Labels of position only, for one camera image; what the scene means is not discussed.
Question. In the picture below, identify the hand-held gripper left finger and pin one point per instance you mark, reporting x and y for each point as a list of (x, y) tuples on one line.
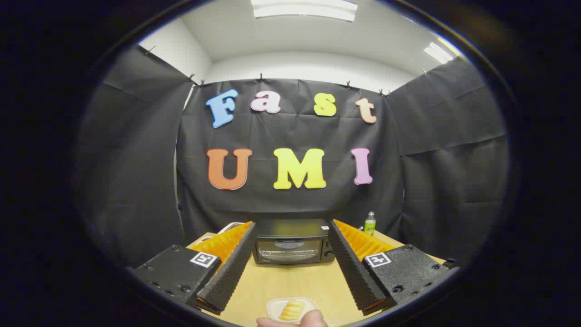
[(229, 272)]

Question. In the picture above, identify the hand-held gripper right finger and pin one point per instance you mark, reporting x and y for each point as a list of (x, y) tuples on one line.
[(354, 272)]

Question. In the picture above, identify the black toaster oven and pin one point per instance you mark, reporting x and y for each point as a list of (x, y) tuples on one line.
[(290, 250)]

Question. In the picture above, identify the golden bread roll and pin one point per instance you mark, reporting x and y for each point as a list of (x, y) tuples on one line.
[(291, 310)]

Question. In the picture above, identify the white toaster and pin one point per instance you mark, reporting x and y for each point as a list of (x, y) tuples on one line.
[(231, 226)]

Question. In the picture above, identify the small white tray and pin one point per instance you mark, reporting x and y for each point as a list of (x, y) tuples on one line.
[(203, 239)]

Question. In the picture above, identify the green drink bottle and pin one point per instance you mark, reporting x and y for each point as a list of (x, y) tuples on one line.
[(370, 224)]

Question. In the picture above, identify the white plate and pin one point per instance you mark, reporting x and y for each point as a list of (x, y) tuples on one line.
[(273, 309)]

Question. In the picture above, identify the black backdrop cloth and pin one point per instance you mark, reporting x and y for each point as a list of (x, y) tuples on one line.
[(281, 136)]

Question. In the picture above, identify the small ceiling light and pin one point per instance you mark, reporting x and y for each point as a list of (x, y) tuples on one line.
[(438, 52)]

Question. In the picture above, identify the long ceiling light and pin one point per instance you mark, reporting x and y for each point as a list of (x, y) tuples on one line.
[(304, 9)]

